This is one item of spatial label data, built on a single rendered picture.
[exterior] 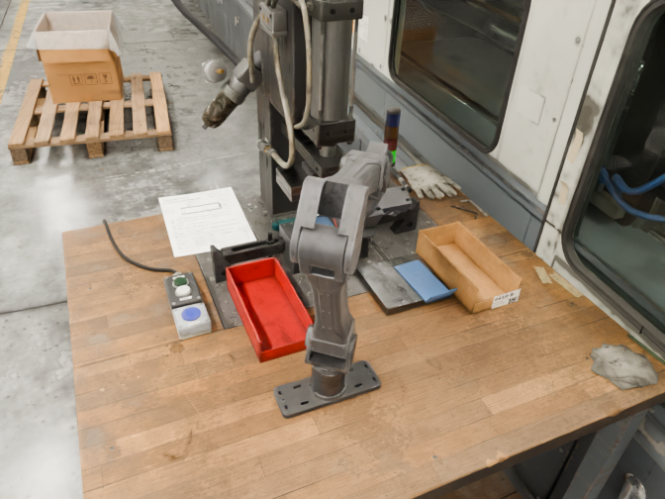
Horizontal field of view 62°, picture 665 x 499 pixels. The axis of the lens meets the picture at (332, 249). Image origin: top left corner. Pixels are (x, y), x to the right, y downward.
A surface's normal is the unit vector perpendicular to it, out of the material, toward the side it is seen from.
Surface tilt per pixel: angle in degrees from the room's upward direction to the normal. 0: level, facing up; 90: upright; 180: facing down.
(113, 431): 0
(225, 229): 1
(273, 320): 0
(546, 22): 90
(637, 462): 90
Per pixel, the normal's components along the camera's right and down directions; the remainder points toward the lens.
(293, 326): 0.04, -0.80
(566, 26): -0.94, 0.18
